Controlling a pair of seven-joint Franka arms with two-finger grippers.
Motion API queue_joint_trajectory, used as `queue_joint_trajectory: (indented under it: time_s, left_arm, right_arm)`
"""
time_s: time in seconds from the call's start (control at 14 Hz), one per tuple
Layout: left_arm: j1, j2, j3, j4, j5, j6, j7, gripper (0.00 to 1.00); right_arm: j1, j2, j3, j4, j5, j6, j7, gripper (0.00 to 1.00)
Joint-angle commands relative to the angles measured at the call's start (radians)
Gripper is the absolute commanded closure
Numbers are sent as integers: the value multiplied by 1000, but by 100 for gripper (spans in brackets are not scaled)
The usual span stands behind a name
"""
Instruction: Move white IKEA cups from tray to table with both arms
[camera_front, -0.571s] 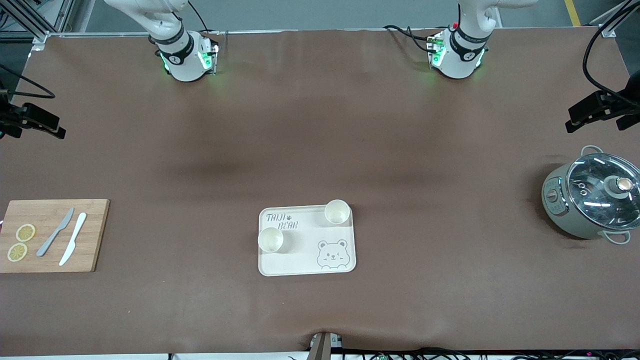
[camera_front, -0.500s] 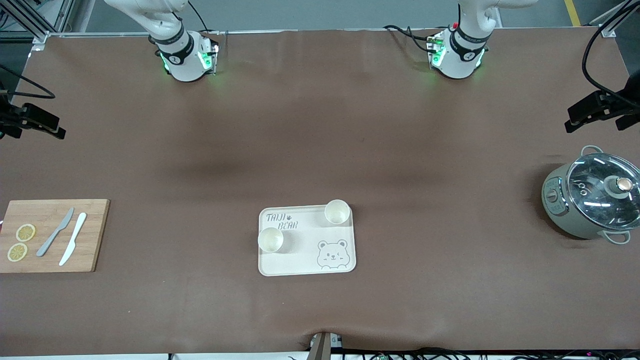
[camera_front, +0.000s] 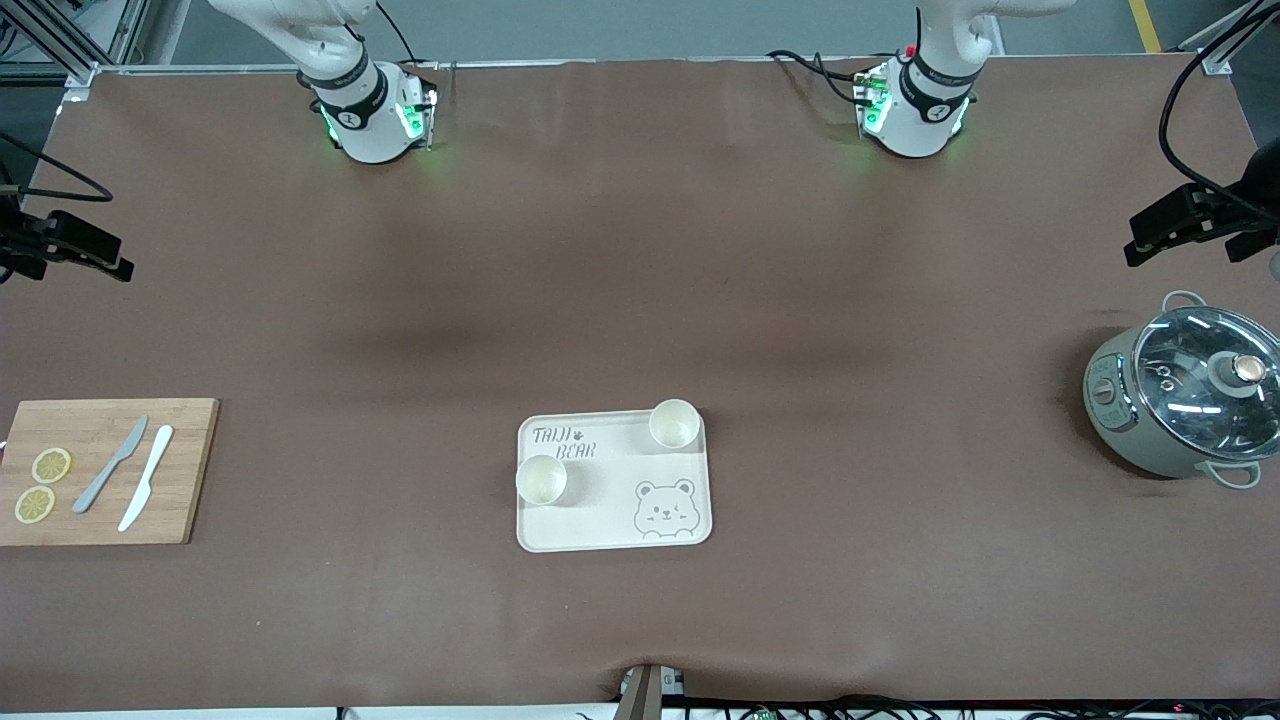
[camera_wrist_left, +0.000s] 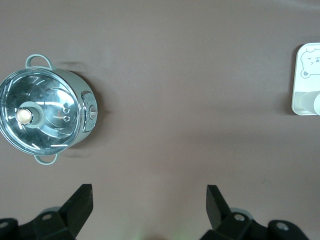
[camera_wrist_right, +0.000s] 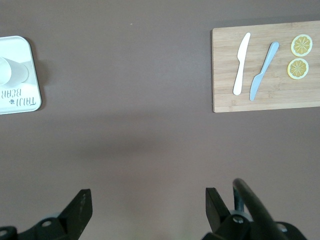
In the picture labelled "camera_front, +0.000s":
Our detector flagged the white IKEA cup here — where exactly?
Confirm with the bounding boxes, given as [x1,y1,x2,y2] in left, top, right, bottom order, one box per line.
[515,454,569,506]
[648,399,701,450]

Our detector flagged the grey-green electric cooking pot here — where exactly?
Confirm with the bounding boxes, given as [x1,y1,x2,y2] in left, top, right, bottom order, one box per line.
[1083,290,1280,490]

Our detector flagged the grey plastic knife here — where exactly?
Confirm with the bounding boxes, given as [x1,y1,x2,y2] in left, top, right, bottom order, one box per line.
[72,415,150,515]

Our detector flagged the white plastic knife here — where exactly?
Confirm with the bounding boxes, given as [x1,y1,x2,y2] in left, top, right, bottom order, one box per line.
[118,425,175,533]

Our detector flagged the bamboo cutting board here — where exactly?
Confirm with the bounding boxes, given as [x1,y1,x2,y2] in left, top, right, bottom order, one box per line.
[0,398,220,547]

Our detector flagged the brown table cover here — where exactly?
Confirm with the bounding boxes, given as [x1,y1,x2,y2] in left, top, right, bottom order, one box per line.
[0,55,1280,713]

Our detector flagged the cream bear print tray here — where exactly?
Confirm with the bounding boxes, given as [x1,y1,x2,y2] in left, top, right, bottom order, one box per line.
[516,408,714,554]

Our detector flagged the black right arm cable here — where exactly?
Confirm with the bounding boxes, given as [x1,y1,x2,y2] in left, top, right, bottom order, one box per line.
[0,132,114,201]

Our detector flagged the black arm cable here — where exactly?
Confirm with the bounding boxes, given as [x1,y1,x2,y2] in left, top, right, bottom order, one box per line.
[0,132,114,201]
[1158,0,1280,196]

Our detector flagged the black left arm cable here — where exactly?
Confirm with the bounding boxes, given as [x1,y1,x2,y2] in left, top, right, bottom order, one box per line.
[1158,0,1280,196]

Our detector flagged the aluminium frame profile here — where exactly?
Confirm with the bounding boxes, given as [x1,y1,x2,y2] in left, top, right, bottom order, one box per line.
[1180,0,1280,76]
[0,0,151,91]

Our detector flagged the black base cable bundle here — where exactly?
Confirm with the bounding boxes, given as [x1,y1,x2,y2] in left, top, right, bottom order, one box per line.
[765,48,871,106]

